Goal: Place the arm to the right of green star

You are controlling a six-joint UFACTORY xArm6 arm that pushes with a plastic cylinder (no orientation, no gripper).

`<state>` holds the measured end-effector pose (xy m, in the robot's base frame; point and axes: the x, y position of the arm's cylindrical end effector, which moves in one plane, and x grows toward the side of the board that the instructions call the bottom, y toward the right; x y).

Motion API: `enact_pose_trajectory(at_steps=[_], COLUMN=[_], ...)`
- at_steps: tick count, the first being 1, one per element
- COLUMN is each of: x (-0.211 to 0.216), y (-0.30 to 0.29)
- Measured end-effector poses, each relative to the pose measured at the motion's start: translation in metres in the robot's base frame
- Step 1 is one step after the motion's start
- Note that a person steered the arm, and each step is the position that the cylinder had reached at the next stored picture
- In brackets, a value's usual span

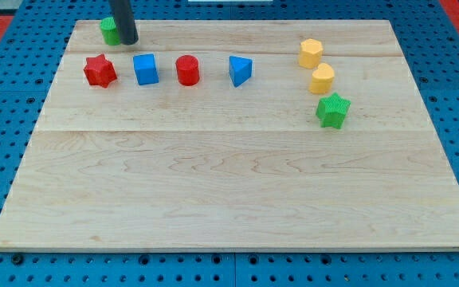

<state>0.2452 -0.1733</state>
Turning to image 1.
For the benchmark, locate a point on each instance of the yellow heart block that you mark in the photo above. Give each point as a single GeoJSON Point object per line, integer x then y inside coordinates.
{"type": "Point", "coordinates": [322, 78]}

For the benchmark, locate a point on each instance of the green cylinder block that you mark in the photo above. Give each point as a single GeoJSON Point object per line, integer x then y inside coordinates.
{"type": "Point", "coordinates": [109, 31]}

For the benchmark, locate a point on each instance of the wooden board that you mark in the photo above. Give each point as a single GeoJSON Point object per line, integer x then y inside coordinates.
{"type": "Point", "coordinates": [212, 168]}

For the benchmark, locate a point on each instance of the blue triangle block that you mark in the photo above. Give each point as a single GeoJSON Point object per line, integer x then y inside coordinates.
{"type": "Point", "coordinates": [240, 70]}

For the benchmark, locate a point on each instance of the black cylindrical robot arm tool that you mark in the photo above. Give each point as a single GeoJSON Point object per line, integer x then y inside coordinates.
{"type": "Point", "coordinates": [125, 21]}

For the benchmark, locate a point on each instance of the red star block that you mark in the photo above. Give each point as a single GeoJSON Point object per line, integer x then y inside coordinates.
{"type": "Point", "coordinates": [99, 71]}

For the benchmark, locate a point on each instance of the green star block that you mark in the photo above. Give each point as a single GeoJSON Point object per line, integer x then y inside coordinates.
{"type": "Point", "coordinates": [332, 111]}

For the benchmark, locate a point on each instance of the blue cube block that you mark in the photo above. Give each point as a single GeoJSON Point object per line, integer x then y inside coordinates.
{"type": "Point", "coordinates": [145, 69]}

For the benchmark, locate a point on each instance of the red cylinder block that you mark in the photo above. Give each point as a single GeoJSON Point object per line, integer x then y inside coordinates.
{"type": "Point", "coordinates": [187, 67]}

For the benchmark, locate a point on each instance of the yellow hexagon block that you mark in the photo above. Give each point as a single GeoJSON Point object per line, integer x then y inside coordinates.
{"type": "Point", "coordinates": [310, 53]}

